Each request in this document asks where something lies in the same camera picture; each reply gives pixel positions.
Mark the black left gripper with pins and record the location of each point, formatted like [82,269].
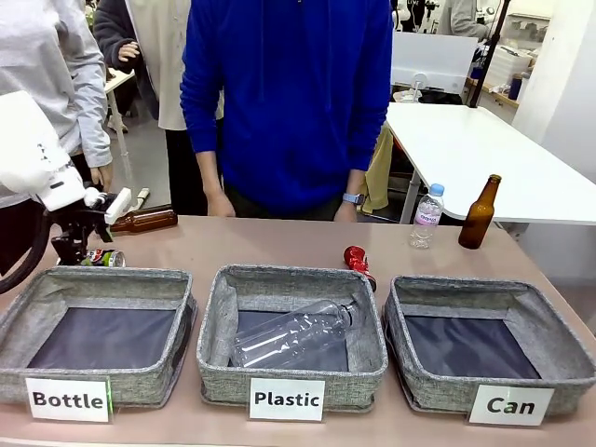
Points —
[77,221]

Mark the crushed dark soda can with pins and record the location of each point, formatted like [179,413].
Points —
[108,257]

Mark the brown glass beer bottle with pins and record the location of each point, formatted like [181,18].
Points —
[477,219]
[146,220]

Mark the crushed red soda can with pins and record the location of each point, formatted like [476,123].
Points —
[357,261]

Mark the small water bottle blue cap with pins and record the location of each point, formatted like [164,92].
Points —
[426,219]

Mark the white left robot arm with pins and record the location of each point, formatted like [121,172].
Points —
[28,149]

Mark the blue hoodie person left forearm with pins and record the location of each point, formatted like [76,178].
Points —
[355,181]

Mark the blue hoodie person right forearm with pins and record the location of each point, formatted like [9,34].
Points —
[208,174]

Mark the grey fabric basket bottle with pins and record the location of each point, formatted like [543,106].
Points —
[56,379]

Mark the grey fabric basket plastic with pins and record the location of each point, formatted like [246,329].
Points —
[298,386]

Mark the grey fabric basket can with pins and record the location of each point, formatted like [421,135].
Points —
[447,396]

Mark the white sign reading Can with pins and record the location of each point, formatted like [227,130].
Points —
[510,406]

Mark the grey sweatshirt person hand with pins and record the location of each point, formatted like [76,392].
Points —
[102,177]

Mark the blue hoodie person right hand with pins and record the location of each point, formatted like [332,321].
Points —
[220,206]

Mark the beige shirt person hand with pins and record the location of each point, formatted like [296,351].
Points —
[128,50]

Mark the blue hoodie person left hand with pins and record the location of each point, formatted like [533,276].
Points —
[347,213]

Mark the white sign reading Bottle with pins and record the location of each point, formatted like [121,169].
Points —
[67,399]

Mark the person in beige shirt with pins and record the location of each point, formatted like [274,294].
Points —
[163,70]

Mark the person in grey sweatshirt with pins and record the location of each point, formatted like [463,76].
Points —
[42,51]

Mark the large clear plastic bottle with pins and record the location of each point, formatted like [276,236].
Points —
[298,335]

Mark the person in blue hoodie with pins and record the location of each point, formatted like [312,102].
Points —
[288,93]

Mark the white sign reading Plastic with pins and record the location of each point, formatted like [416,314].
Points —
[286,399]

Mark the light blue wrist watch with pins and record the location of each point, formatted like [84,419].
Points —
[353,199]

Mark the yellow cloth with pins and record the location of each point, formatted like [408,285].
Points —
[379,172]

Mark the white desk divider panel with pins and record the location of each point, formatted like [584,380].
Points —
[435,58]

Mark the large white table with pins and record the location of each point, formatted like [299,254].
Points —
[475,153]

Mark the background person in grey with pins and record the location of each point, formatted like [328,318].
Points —
[465,18]

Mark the black tripod pole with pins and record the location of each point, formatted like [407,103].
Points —
[488,51]

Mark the dark blue flask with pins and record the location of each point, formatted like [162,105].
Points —
[515,87]

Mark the clear stacked storage boxes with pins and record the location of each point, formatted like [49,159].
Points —
[510,63]

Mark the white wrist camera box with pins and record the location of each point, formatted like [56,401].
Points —
[117,205]

